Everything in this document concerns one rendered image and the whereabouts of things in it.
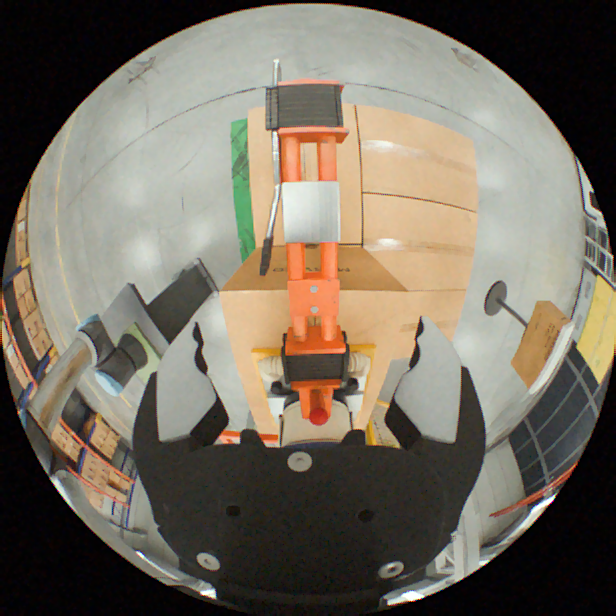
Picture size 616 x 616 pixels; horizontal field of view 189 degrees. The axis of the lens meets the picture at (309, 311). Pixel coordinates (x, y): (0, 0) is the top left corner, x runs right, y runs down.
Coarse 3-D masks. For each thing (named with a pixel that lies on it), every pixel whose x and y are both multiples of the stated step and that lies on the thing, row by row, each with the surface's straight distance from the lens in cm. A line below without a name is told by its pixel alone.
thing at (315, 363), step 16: (288, 336) 32; (320, 336) 31; (336, 336) 31; (288, 352) 29; (304, 352) 29; (320, 352) 29; (336, 352) 29; (288, 368) 33; (304, 368) 33; (320, 368) 33; (336, 368) 33; (288, 384) 35; (304, 384) 34; (320, 384) 34; (336, 384) 34
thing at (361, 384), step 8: (360, 344) 50; (368, 344) 50; (360, 352) 49; (368, 352) 50; (368, 376) 56; (344, 384) 56; (352, 384) 52; (360, 384) 57; (368, 384) 59; (360, 408) 67
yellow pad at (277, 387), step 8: (256, 352) 49; (264, 352) 49; (272, 352) 48; (256, 360) 50; (256, 368) 52; (264, 384) 56; (272, 384) 53; (280, 384) 53; (264, 392) 59; (272, 392) 54; (280, 392) 54; (288, 392) 57; (264, 400) 62; (272, 416) 69; (280, 416) 64; (272, 424) 74
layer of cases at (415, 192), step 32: (256, 128) 86; (352, 128) 86; (384, 128) 90; (416, 128) 97; (256, 160) 82; (352, 160) 81; (384, 160) 85; (416, 160) 92; (448, 160) 102; (256, 192) 80; (352, 192) 80; (384, 192) 83; (416, 192) 89; (448, 192) 99; (256, 224) 80; (352, 224) 80; (384, 224) 84; (416, 224) 89; (448, 224) 99; (384, 256) 86; (416, 256) 92; (448, 256) 102; (416, 288) 98; (448, 288) 108; (416, 320) 106; (448, 320) 119
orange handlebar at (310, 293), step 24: (288, 144) 25; (288, 168) 24; (336, 168) 25; (288, 264) 26; (336, 264) 26; (288, 288) 26; (312, 288) 25; (336, 288) 26; (312, 312) 27; (336, 312) 27
